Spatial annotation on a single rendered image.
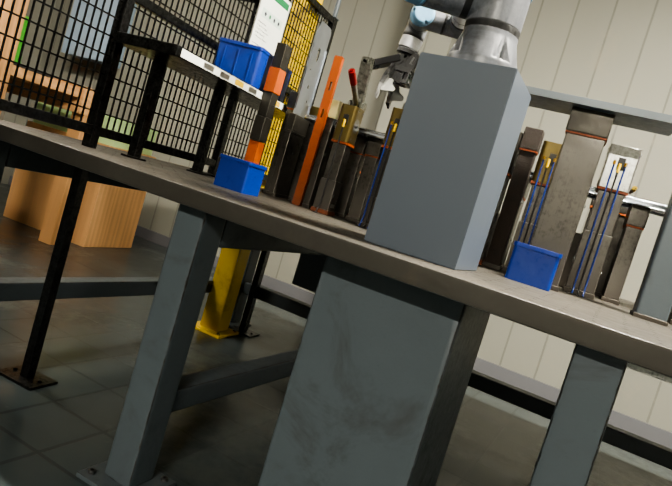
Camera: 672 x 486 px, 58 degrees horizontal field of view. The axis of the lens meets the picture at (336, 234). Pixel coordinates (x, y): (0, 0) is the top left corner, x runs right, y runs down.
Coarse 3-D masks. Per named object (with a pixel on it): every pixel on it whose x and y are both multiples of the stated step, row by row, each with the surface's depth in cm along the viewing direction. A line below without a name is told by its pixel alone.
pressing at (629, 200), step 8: (312, 120) 213; (360, 128) 197; (368, 136) 214; (376, 136) 206; (384, 136) 194; (592, 192) 182; (624, 200) 179; (632, 200) 168; (640, 200) 167; (656, 208) 173; (664, 208) 165
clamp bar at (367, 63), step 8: (360, 64) 191; (368, 64) 190; (360, 72) 191; (368, 72) 190; (360, 80) 191; (368, 80) 191; (360, 88) 192; (360, 96) 192; (352, 104) 193; (360, 104) 192
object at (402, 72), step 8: (400, 48) 206; (400, 56) 207; (408, 56) 207; (416, 56) 205; (392, 64) 207; (400, 64) 208; (408, 64) 206; (416, 64) 207; (392, 72) 206; (400, 72) 206; (408, 72) 204; (400, 80) 205; (408, 80) 207; (408, 88) 210
